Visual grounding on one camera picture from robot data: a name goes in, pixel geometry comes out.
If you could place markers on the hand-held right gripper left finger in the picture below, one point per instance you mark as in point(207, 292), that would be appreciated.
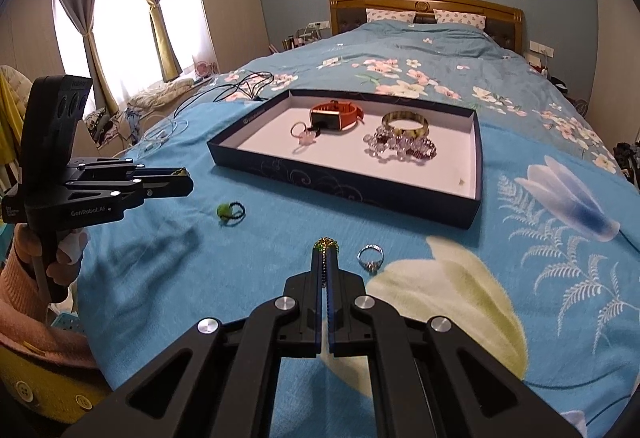
point(317, 298)

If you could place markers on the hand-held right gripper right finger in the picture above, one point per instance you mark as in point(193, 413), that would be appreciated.
point(334, 298)

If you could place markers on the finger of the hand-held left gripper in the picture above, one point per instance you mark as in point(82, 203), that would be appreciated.
point(170, 189)
point(165, 174)

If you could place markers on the navy shallow cardboard box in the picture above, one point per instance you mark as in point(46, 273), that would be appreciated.
point(350, 183)

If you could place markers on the gold patterned bangle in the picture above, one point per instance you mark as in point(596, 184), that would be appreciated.
point(405, 132)

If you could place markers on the person's left forearm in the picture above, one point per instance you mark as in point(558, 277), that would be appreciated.
point(30, 318)

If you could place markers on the person's left hand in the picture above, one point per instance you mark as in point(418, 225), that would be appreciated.
point(67, 263)

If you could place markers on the white earphones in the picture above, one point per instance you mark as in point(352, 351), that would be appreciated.
point(162, 134)

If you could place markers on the blue flower print blanket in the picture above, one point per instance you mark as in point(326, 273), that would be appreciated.
point(250, 268)

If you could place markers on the pile of laundry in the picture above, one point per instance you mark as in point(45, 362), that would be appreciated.
point(107, 123)

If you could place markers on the folded light bedding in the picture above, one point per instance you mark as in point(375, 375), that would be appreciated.
point(160, 90)

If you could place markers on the yellow cloth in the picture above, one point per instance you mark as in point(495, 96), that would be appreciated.
point(10, 118)

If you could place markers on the small pink fan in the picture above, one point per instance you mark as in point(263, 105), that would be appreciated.
point(201, 68)

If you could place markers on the person's yellow buttoned garment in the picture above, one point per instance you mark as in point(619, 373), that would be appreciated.
point(45, 393)

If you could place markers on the row of cosmetic bottles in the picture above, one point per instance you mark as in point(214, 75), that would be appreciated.
point(300, 38)

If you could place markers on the blue floral duvet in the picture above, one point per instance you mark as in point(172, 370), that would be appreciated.
point(450, 53)

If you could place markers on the white patterned pillow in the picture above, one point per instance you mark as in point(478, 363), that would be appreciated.
point(459, 18)
point(390, 15)

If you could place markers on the wooden headboard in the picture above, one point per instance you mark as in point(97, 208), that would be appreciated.
point(425, 3)

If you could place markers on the pile of dark clothes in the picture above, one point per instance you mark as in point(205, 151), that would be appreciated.
point(627, 158)

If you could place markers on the white wall outlet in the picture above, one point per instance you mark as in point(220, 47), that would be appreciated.
point(318, 24)
point(541, 48)

